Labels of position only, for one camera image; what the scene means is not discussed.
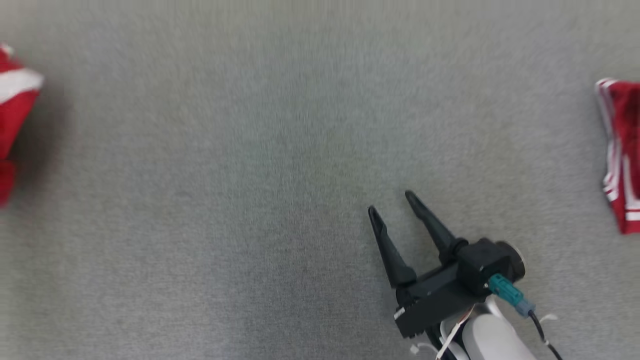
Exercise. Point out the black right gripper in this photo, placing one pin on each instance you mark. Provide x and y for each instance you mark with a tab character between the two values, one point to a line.
435	300

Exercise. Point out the red basketball jersey black lettering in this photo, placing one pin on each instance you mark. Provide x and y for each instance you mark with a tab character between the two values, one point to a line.
627	150

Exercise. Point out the red shorts white stripe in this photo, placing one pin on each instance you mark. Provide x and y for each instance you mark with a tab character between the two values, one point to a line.
15	115

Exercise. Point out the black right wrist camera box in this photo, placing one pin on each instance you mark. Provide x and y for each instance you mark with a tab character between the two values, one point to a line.
482	262

